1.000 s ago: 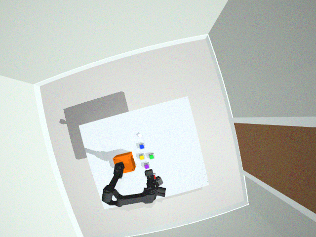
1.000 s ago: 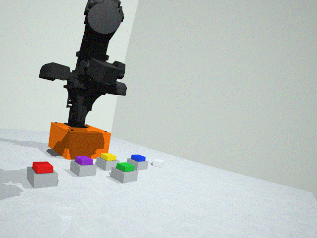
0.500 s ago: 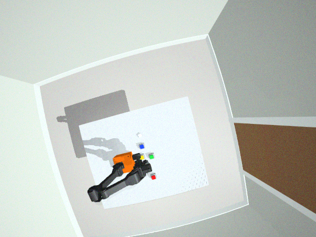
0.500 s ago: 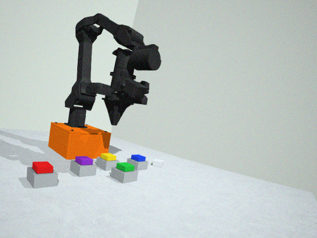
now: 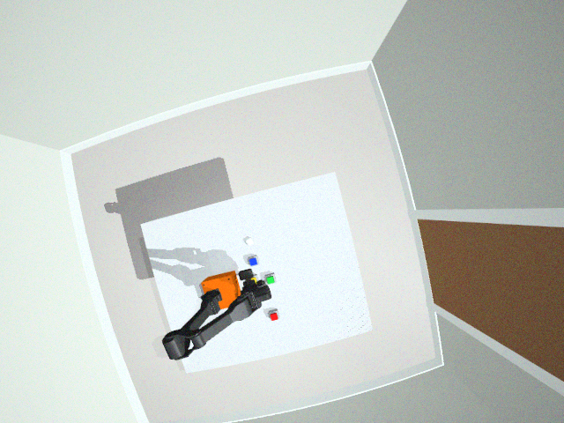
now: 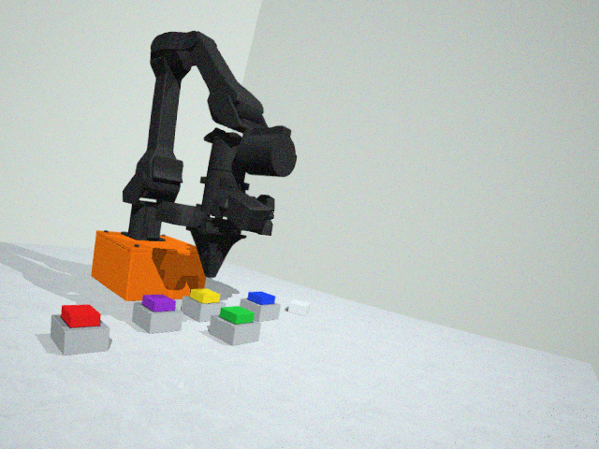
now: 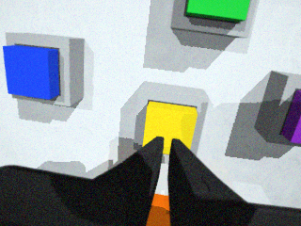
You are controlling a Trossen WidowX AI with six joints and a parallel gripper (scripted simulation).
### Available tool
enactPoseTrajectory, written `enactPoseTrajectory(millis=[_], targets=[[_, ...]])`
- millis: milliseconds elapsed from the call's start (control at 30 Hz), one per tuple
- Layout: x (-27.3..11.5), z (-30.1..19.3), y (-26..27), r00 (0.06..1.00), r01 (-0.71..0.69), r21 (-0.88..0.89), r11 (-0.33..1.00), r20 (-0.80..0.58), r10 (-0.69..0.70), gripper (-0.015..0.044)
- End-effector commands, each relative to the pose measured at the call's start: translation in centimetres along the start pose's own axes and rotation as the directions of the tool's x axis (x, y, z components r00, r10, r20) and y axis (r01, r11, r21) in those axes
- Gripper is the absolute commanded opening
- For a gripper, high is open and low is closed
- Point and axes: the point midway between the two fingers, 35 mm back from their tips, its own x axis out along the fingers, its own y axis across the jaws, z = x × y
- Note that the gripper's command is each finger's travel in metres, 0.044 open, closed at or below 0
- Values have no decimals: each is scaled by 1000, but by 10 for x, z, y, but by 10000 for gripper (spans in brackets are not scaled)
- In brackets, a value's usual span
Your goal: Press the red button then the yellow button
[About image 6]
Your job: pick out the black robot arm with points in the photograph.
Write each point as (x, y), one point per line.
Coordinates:
(262, 150)

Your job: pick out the red button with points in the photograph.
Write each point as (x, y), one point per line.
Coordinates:
(79, 330)

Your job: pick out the yellow button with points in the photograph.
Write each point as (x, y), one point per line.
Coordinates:
(202, 304)

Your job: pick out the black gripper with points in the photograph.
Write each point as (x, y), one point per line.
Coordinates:
(214, 237)

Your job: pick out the blue button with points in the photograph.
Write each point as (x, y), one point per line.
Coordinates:
(262, 305)

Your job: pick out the green button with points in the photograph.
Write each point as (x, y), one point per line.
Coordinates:
(235, 326)

